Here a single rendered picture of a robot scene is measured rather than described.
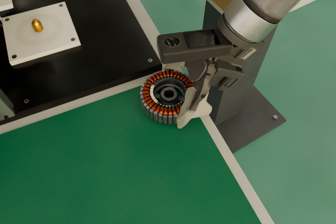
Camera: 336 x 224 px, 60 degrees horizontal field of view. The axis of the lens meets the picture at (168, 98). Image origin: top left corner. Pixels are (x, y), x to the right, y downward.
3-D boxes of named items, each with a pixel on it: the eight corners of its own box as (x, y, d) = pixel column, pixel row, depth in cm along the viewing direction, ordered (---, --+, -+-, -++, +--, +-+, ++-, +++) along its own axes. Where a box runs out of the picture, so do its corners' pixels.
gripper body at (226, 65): (225, 95, 54) (271, 51, 46) (187, 88, 50) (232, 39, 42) (212, 64, 58) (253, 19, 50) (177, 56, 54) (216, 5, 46)
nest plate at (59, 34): (66, 5, 72) (64, 1, 71) (81, 45, 65) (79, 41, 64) (3, 21, 69) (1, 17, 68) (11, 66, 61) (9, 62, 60)
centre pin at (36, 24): (42, 25, 67) (38, 16, 64) (44, 30, 66) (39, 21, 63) (34, 27, 66) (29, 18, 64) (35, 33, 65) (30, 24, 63)
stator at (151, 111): (188, 75, 63) (189, 63, 59) (203, 119, 56) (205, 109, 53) (137, 84, 61) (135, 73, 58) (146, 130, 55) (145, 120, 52)
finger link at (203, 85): (200, 114, 50) (218, 66, 48) (193, 114, 49) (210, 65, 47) (187, 104, 54) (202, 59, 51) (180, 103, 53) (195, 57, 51)
